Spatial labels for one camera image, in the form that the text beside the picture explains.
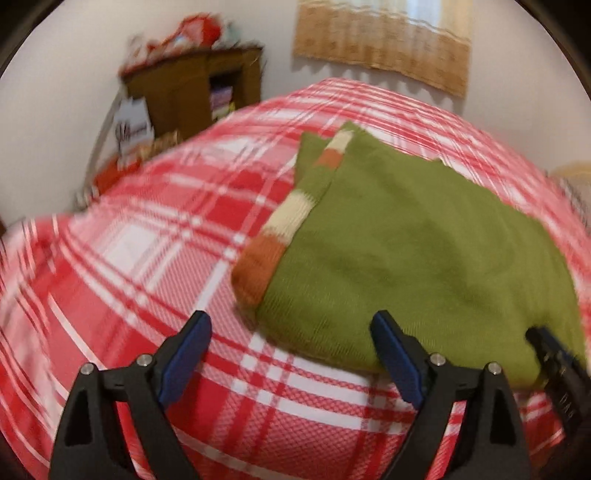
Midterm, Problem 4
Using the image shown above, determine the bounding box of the wide yellow floral curtain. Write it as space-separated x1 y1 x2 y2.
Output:
293 0 475 99

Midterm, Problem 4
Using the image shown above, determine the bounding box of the grey metal rod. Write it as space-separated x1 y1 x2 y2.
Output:
75 90 127 210

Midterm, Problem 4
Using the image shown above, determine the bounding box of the stack of boxes under desk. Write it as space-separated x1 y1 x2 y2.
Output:
209 85 235 121

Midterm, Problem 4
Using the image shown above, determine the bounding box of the bed with red plaid sheet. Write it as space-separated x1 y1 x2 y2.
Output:
0 78 591 480

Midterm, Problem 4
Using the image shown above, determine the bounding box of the red plastic bag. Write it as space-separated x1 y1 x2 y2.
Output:
92 154 154 197

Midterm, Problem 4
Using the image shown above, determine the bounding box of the green orange cream striped sweater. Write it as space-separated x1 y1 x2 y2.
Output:
231 121 589 389

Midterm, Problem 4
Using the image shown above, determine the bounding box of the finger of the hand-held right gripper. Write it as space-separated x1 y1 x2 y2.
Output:
525 325 591 446

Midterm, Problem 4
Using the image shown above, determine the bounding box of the brown wooden desk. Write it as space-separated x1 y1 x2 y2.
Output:
120 44 266 140

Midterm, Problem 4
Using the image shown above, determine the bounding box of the flat red gift box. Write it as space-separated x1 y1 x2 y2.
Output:
121 34 178 75

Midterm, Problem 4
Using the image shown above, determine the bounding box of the teal bag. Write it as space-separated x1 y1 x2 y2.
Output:
217 23 243 49

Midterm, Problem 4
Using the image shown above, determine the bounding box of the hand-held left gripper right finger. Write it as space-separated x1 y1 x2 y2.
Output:
369 310 533 480

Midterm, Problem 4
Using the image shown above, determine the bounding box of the white paper bag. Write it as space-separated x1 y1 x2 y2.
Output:
113 96 156 158

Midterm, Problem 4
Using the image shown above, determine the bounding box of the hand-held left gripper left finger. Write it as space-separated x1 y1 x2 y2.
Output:
48 310 213 480

